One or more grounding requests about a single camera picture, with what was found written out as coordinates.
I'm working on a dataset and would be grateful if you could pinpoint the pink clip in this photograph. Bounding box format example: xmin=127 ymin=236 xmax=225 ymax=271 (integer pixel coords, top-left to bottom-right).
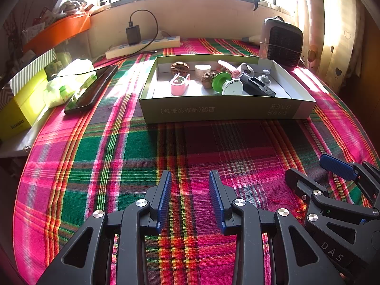
xmin=170 ymin=74 xmax=191 ymax=96

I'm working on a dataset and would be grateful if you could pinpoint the black smartphone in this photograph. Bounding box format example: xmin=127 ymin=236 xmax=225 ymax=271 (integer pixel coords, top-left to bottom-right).
xmin=64 ymin=64 xmax=119 ymax=115

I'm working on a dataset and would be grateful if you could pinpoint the black charger adapter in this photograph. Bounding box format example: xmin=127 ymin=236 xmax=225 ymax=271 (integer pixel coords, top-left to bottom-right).
xmin=125 ymin=25 xmax=141 ymax=46

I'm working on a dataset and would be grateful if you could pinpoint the green white striped box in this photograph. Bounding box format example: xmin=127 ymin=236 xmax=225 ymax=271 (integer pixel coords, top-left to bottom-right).
xmin=0 ymin=49 xmax=57 ymax=104

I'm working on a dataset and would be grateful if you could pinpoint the pink green plaid tablecloth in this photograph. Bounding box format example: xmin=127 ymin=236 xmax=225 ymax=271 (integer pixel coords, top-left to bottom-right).
xmin=13 ymin=37 xmax=377 ymax=285

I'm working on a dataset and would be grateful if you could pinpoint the white plastic bag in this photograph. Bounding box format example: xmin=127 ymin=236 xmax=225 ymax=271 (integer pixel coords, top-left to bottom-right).
xmin=52 ymin=0 xmax=95 ymax=17

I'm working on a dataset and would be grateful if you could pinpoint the orange tray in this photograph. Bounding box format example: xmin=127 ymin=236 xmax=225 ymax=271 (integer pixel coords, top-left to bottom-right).
xmin=23 ymin=13 xmax=91 ymax=53

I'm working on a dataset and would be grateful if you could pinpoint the small white-lidded jar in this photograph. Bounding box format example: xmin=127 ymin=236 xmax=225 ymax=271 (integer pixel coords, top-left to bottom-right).
xmin=195 ymin=64 xmax=212 ymax=79

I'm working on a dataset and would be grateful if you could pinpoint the pink case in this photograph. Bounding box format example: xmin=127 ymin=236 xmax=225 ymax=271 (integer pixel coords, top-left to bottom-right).
xmin=218 ymin=60 xmax=241 ymax=76

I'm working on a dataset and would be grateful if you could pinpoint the white green tissue pack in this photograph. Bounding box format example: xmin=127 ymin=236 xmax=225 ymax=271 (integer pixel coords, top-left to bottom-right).
xmin=44 ymin=58 xmax=98 ymax=108

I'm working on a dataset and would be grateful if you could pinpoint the small white heater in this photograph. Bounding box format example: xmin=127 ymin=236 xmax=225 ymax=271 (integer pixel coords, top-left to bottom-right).
xmin=259 ymin=16 xmax=304 ymax=69

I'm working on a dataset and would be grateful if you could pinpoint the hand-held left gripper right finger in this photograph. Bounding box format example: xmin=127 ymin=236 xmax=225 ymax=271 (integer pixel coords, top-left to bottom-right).
xmin=209 ymin=171 xmax=346 ymax=285

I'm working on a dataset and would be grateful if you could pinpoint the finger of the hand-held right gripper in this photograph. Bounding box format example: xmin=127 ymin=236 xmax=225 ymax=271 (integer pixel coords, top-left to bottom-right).
xmin=284 ymin=168 xmax=380 ymax=230
xmin=320 ymin=153 xmax=380 ymax=206

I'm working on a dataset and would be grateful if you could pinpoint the white power strip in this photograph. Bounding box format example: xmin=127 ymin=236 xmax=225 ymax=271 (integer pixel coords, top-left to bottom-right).
xmin=105 ymin=36 xmax=181 ymax=60

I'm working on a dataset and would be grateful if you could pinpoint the black battery charger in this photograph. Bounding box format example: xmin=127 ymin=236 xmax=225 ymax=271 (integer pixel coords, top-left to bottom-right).
xmin=240 ymin=74 xmax=276 ymax=97

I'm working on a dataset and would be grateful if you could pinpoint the yellow-green box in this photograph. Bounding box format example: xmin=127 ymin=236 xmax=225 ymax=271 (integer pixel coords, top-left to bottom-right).
xmin=0 ymin=68 xmax=49 ymax=139

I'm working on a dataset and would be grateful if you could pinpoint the brown walnut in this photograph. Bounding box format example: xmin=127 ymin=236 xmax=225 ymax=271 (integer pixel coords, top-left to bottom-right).
xmin=201 ymin=72 xmax=217 ymax=89
xmin=170 ymin=62 xmax=190 ymax=75

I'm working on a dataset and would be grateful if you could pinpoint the black charger cable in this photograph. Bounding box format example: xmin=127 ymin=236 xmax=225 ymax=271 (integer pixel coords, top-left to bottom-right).
xmin=52 ymin=9 xmax=159 ymax=78

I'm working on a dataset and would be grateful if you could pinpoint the heart print curtain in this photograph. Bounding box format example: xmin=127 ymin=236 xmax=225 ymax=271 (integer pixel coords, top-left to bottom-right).
xmin=294 ymin=0 xmax=371 ymax=92

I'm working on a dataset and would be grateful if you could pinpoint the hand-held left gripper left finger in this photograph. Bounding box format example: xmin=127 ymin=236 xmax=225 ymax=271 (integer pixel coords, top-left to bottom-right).
xmin=36 ymin=171 xmax=173 ymax=285

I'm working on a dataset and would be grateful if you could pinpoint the green white cardboard box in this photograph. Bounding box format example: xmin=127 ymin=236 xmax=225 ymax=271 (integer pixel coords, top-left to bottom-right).
xmin=139 ymin=54 xmax=317 ymax=124

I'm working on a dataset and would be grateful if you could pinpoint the clear plastic container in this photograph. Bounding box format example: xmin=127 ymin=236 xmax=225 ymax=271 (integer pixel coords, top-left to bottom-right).
xmin=55 ymin=33 xmax=92 ymax=66

